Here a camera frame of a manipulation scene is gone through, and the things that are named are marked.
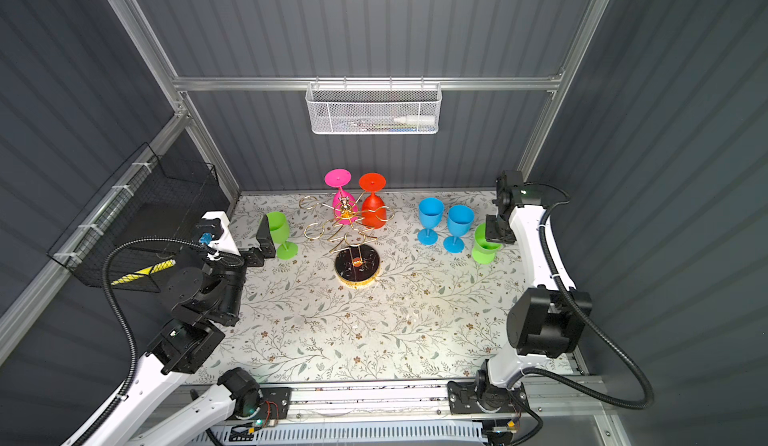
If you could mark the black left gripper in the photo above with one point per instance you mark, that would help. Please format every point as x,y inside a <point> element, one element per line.
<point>254,259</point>

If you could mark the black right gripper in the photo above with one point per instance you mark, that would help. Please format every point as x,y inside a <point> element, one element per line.
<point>492,235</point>

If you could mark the lime green wine glass front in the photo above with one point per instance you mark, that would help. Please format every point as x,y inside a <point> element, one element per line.
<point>280,233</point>

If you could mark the lime green wine glass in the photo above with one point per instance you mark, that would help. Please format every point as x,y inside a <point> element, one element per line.
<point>484,251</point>
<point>280,233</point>

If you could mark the lime green wine glass back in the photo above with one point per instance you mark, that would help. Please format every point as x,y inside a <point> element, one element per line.
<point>484,251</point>

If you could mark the blue wine glass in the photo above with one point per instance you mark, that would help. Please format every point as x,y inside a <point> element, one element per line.
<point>430,215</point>
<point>459,222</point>

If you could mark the blue wine glass front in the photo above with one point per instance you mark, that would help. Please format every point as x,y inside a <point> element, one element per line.
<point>430,215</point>

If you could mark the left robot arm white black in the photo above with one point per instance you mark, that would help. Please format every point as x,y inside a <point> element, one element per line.
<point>203,295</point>

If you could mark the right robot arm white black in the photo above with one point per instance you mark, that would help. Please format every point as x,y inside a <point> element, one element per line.
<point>539,325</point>

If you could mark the magenta wine glass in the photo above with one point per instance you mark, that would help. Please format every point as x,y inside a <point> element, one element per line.
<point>344,204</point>

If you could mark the gold wine glass rack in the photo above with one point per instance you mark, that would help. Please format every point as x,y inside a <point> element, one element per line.
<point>356,262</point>

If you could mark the red wine glass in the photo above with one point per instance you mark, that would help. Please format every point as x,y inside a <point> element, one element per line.
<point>374,209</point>

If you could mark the black pad in basket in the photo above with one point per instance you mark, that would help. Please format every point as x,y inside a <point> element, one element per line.
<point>159,220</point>

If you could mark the yellow black striped item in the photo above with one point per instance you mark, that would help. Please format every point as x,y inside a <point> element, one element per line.
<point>144,273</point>

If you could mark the white marker in basket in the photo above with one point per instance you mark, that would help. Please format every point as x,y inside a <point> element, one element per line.
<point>419,121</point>

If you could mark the black wire mesh basket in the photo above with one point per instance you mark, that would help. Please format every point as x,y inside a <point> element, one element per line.
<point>158,195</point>

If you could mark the white wire mesh basket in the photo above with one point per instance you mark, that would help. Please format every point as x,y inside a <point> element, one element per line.
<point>369,109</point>

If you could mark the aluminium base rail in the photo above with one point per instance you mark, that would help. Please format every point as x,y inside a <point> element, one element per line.
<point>537,411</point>

